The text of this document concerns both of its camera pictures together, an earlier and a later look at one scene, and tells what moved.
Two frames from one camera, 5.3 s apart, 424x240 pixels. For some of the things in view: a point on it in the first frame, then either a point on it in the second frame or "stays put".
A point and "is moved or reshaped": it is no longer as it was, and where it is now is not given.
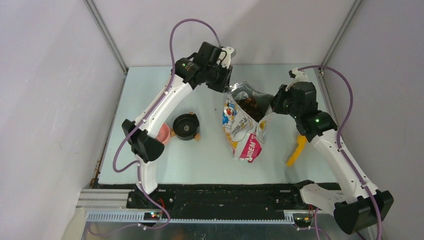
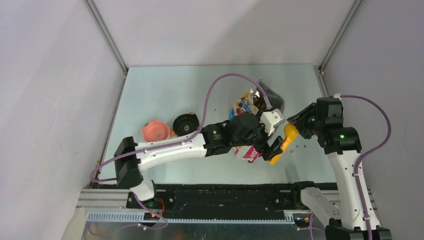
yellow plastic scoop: (301, 142) to (290, 132)
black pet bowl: (186, 126) stays put
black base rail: (220, 199) stays put
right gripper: (276, 101) to (300, 121)
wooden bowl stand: (197, 136) stays put
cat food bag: (244, 117) is moved or reshaped
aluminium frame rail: (114, 205) stays put
